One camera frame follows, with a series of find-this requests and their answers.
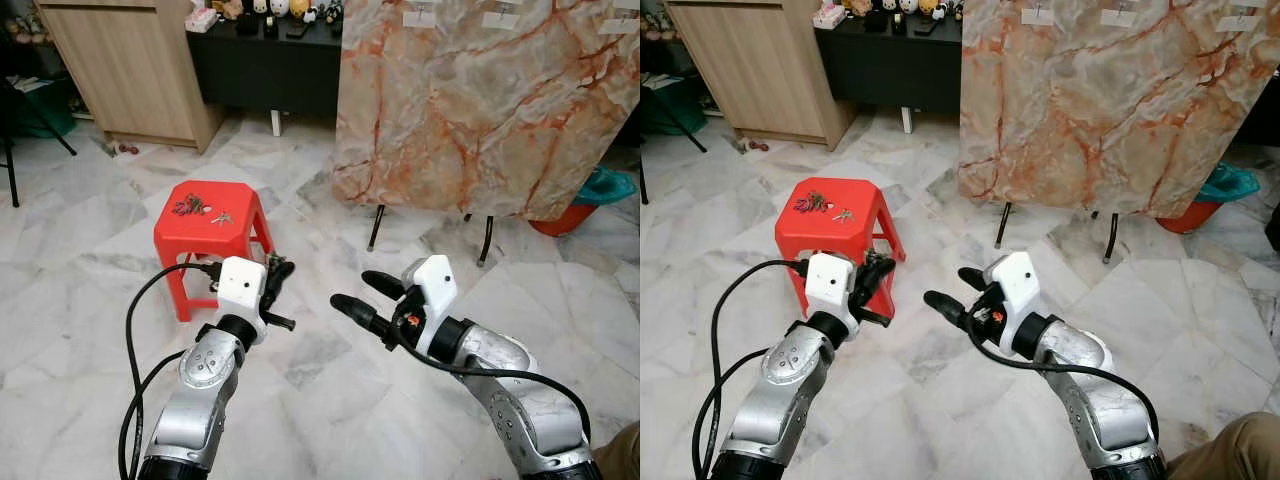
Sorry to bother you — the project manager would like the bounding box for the red plastic bin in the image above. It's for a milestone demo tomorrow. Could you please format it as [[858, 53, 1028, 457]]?
[[528, 198, 601, 238], [1155, 198, 1226, 235]]

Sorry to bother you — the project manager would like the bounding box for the person's leg in brown trousers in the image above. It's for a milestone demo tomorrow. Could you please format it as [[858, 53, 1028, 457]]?
[[1165, 412, 1280, 480], [590, 422, 641, 480]]

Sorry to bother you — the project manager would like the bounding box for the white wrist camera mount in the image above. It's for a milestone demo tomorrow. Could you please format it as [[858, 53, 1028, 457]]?
[[403, 255, 459, 359], [985, 250, 1041, 359], [213, 257, 269, 333], [805, 252, 859, 336]]

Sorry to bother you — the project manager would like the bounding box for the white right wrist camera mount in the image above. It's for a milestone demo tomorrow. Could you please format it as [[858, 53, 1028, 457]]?
[[403, 255, 459, 359], [985, 250, 1041, 359]]

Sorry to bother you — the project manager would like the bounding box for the black metal board stand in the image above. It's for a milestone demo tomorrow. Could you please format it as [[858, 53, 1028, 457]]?
[[366, 205, 496, 268], [995, 200, 1119, 265]]

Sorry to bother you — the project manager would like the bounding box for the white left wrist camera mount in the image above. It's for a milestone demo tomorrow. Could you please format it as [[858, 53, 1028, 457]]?
[[213, 257, 269, 333], [805, 252, 859, 336]]

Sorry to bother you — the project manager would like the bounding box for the red plastic stool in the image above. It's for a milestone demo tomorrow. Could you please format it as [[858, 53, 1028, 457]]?
[[153, 181, 275, 323], [775, 178, 906, 319]]

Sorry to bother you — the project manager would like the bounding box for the orange marble pattern board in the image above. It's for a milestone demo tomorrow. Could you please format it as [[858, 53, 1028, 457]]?
[[332, 0, 641, 223], [958, 0, 1280, 219]]

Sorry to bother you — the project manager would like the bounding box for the green storage box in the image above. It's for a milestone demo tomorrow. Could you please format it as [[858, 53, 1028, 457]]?
[[640, 88, 706, 136], [10, 88, 76, 139]]

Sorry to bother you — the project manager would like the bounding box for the long black sideboard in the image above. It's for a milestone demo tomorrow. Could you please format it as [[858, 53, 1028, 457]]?
[[185, 12, 346, 138], [812, 12, 966, 134]]

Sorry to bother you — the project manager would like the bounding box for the black tripod stand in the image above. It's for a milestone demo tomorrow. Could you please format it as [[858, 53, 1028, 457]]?
[[640, 90, 706, 206], [0, 75, 79, 208]]

